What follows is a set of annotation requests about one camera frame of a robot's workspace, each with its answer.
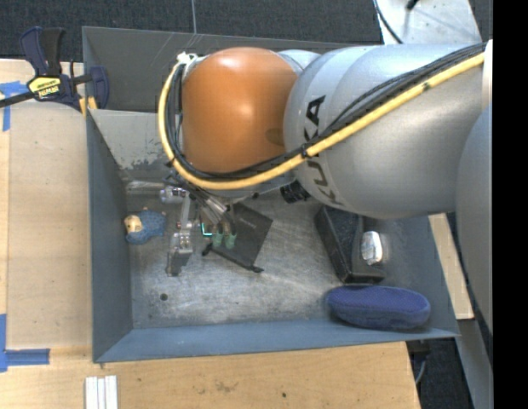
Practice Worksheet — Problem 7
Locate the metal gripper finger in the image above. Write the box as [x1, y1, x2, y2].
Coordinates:
[164, 230, 195, 278]
[159, 187, 191, 205]

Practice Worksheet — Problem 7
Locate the blue and cream soft toy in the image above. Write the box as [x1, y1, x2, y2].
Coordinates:
[123, 210, 168, 245]

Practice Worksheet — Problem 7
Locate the black flat plate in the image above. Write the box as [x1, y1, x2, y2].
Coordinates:
[201, 202, 274, 274]

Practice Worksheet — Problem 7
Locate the grey metal bin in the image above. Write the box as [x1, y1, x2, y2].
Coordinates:
[81, 26, 462, 364]

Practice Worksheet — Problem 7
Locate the black rectangular block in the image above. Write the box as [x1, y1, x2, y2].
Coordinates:
[313, 205, 387, 285]

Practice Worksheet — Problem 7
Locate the white crumpled packet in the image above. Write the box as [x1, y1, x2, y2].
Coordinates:
[359, 229, 393, 267]

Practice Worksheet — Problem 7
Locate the dark blue oval pouch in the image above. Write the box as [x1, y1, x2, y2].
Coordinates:
[324, 284, 432, 331]

